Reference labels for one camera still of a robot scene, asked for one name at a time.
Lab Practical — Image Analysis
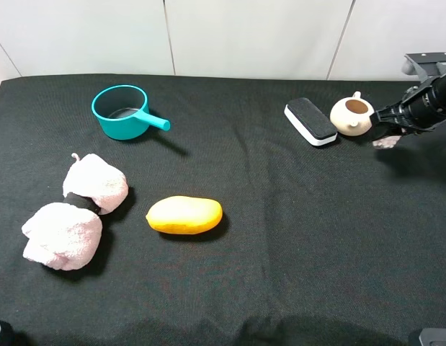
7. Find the pink rolled towel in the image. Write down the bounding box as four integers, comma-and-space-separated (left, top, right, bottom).
22, 153, 128, 271

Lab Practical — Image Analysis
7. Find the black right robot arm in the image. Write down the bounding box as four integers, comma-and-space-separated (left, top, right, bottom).
398, 74, 446, 132

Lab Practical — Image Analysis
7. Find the glass jar of pink candies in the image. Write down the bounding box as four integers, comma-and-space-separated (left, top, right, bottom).
372, 136, 402, 149

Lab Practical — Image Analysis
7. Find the black and white eraser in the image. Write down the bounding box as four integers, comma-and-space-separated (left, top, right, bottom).
284, 97, 337, 147

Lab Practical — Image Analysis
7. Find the black table cloth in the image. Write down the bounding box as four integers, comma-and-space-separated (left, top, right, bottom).
0, 75, 446, 345

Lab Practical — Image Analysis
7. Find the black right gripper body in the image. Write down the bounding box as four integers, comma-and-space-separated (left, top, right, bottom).
397, 77, 446, 135

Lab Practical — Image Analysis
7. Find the teal plastic saucepan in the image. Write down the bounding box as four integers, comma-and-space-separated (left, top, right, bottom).
92, 84, 171, 141

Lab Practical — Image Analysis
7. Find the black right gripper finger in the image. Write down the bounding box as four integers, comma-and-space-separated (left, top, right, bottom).
401, 126, 421, 136
370, 103, 401, 126

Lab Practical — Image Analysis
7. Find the beige ceramic teapot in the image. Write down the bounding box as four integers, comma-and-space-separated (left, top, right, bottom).
330, 91, 374, 137

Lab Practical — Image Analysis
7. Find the yellow mango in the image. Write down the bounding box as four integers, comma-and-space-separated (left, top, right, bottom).
146, 195, 223, 235

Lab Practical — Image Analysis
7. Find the grey robot base right corner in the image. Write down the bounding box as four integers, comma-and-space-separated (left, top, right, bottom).
408, 328, 446, 346

